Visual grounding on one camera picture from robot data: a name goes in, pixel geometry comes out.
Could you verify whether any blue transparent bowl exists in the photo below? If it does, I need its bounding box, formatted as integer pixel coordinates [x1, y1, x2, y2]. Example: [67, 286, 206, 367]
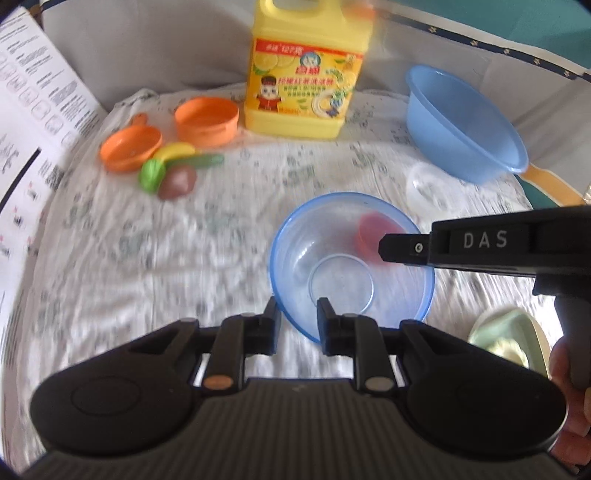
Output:
[270, 192, 435, 345]

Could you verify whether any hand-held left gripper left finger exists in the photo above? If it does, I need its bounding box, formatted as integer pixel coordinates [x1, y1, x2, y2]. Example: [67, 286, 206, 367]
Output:
[124, 296, 282, 394]

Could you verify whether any brown toy food piece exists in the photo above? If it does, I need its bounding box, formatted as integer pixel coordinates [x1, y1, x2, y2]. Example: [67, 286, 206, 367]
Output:
[159, 165, 199, 200]

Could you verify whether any green toy vegetable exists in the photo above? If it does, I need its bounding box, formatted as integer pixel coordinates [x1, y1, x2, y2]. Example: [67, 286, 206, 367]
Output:
[140, 159, 166, 194]

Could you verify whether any orange toy pot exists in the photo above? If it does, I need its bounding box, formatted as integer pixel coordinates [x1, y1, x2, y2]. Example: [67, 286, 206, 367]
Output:
[174, 97, 240, 149]

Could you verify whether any yellow detergent pump bottle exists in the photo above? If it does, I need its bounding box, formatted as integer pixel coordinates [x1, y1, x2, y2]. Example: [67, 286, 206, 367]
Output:
[243, 0, 369, 142]

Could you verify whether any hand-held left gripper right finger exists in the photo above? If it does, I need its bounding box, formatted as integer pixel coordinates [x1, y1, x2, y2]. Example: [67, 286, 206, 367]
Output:
[316, 297, 472, 396]

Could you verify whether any clear plastic lid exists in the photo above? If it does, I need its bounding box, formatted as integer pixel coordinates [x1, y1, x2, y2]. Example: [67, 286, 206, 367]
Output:
[405, 161, 463, 214]

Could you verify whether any large blue plastic basin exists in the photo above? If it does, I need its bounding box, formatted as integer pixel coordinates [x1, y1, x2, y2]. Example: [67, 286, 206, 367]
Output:
[405, 65, 530, 184]

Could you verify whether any red toy piece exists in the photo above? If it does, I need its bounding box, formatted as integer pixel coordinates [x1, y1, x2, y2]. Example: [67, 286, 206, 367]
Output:
[355, 213, 407, 267]

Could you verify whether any white animal print blanket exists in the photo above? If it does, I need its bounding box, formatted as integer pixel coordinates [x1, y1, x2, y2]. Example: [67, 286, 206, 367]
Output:
[4, 83, 561, 462]

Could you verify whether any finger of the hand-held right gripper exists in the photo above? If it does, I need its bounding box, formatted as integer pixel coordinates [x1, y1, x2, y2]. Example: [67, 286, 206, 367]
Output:
[378, 233, 435, 269]

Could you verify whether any white printed instruction sheet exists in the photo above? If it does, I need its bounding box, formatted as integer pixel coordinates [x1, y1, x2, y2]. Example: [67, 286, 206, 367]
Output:
[0, 7, 108, 326]

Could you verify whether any person's right hand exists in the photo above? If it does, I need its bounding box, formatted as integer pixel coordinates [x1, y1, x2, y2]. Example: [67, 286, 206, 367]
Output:
[547, 336, 591, 477]

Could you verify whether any green toy cucumber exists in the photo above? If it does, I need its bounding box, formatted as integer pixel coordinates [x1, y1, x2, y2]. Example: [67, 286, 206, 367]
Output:
[165, 154, 225, 169]

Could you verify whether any green rectangular dish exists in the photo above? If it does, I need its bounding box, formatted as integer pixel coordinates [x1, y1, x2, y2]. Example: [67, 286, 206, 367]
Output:
[468, 306, 551, 371]

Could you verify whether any yellow toy banana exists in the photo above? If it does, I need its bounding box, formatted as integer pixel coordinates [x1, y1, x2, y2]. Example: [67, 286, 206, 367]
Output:
[154, 143, 197, 163]

